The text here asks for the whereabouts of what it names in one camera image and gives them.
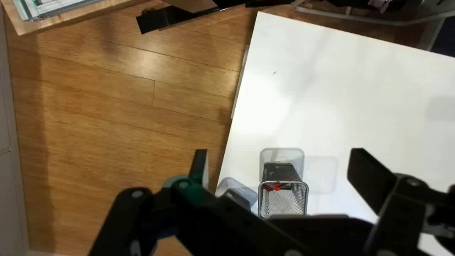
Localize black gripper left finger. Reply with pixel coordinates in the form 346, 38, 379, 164
88, 147, 224, 256

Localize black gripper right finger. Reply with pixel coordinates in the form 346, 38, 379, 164
346, 146, 455, 256

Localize black flat object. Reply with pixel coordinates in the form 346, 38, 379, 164
134, 0, 295, 35

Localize white paper stack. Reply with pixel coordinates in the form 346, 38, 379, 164
11, 0, 103, 22

